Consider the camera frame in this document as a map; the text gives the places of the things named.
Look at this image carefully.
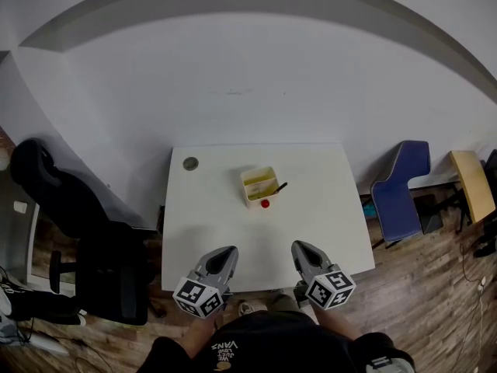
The person's left forearm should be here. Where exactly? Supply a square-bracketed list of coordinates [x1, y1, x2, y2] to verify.
[179, 312, 221, 359]

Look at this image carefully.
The grey shoulder pouch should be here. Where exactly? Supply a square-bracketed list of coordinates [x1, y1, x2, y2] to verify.
[364, 353, 417, 373]

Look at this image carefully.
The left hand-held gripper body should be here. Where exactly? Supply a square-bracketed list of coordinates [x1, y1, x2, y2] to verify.
[172, 270, 234, 319]

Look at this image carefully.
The white cable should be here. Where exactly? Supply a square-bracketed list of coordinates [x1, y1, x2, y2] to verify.
[461, 275, 488, 364]

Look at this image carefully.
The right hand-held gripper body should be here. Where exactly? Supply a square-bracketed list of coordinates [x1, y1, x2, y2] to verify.
[293, 263, 357, 312]

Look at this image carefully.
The person's leg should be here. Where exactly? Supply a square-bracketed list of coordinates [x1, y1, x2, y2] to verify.
[267, 291, 302, 315]

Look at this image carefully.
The person's black t-shirt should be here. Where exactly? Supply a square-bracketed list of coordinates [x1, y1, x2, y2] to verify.
[135, 310, 417, 373]

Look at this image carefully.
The person's right forearm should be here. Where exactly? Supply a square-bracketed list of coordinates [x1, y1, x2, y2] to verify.
[311, 305, 364, 342]

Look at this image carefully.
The blue chair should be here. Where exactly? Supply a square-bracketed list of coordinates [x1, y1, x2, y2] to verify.
[369, 139, 433, 245]

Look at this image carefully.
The yellow wooden board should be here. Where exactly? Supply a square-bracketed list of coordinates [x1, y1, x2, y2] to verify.
[449, 149, 497, 225]

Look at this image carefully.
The black bag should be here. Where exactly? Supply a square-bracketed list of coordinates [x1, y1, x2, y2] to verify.
[0, 281, 87, 326]

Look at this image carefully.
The black office chair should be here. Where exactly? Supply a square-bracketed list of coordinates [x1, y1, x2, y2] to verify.
[9, 138, 165, 328]

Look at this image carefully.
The person's white shoe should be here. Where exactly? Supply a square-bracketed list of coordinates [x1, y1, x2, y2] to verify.
[237, 300, 269, 318]

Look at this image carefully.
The white side table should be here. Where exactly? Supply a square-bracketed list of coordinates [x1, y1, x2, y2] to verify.
[11, 199, 42, 284]

